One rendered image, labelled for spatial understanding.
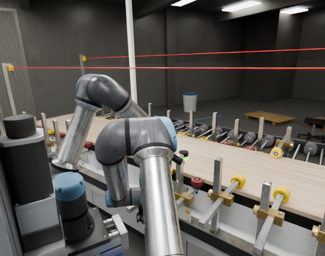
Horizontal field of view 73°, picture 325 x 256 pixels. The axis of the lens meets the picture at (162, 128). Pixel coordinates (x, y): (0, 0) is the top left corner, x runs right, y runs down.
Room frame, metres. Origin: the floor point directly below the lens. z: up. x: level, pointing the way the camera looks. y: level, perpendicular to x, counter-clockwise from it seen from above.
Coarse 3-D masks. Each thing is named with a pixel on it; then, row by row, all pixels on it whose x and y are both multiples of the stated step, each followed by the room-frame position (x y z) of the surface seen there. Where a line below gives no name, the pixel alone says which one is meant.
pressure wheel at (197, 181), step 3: (192, 177) 1.36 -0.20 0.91; (195, 177) 1.36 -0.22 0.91; (198, 177) 1.36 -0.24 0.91; (192, 180) 1.32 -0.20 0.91; (195, 180) 1.32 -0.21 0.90; (198, 180) 1.33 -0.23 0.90; (201, 180) 1.32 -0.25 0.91; (192, 183) 1.31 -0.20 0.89; (195, 183) 1.30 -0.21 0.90; (198, 183) 1.30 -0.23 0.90; (201, 183) 1.30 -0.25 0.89; (198, 186) 1.30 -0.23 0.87
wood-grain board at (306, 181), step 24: (48, 120) 3.06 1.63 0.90; (96, 120) 3.00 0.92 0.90; (192, 144) 2.00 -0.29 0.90; (216, 144) 1.99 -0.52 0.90; (192, 168) 1.51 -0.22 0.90; (240, 168) 1.49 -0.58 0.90; (264, 168) 1.48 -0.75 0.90; (288, 168) 1.47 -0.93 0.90; (312, 168) 1.47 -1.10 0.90; (240, 192) 1.19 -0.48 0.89; (312, 192) 1.16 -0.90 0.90; (312, 216) 0.96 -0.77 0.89
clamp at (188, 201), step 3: (183, 192) 1.24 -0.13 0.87; (177, 195) 1.22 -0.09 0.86; (180, 195) 1.21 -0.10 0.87; (183, 195) 1.21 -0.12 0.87; (186, 195) 1.21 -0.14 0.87; (192, 195) 1.20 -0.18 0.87; (177, 198) 1.22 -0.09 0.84; (186, 198) 1.18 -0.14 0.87; (189, 198) 1.17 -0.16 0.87; (192, 198) 1.19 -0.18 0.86; (186, 201) 1.18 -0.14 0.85; (189, 201) 1.16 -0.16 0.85; (192, 201) 1.19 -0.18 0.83; (186, 204) 1.18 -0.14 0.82; (189, 204) 1.16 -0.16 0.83
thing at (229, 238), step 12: (84, 168) 1.94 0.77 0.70; (84, 180) 1.84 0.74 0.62; (96, 180) 1.72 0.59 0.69; (192, 216) 1.22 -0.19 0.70; (180, 228) 1.19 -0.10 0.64; (192, 228) 1.13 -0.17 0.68; (204, 240) 1.08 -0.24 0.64; (216, 240) 1.03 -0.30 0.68; (228, 240) 1.01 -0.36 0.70; (240, 240) 1.01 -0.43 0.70; (228, 252) 0.99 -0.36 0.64; (240, 252) 0.95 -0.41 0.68; (252, 252) 0.92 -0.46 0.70; (264, 252) 0.92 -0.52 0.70
